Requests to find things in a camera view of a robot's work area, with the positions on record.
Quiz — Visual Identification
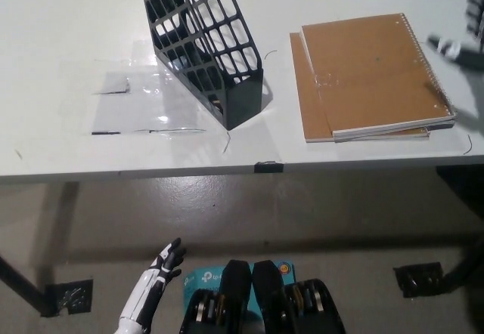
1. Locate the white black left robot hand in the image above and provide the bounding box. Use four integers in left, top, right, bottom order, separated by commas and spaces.
118, 237, 187, 328

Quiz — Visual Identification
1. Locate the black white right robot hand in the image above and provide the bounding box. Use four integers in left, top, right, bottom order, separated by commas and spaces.
427, 0, 484, 73

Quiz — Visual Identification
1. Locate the brown spiral notebook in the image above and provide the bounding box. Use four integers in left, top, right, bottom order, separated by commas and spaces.
299, 12, 458, 139
288, 32, 431, 145

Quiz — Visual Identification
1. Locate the black lattice book holder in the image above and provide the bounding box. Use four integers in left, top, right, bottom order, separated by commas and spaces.
136, 0, 265, 131

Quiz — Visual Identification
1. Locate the teal cardboard box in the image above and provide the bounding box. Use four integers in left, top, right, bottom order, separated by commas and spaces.
181, 259, 296, 307

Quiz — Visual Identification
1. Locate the black floor tape patch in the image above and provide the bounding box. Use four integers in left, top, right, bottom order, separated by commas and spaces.
392, 261, 445, 298
39, 279, 95, 318

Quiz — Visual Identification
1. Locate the black table leg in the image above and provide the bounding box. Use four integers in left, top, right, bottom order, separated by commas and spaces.
0, 255, 51, 318
440, 234, 484, 294

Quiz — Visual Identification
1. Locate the black table edge tape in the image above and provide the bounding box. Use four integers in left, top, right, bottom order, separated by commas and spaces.
253, 160, 285, 174

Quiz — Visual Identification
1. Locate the clear plastic sheet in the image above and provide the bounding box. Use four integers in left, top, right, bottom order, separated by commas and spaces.
81, 39, 228, 137

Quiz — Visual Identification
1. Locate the grey tape patch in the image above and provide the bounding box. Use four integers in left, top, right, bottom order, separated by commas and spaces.
92, 70, 131, 95

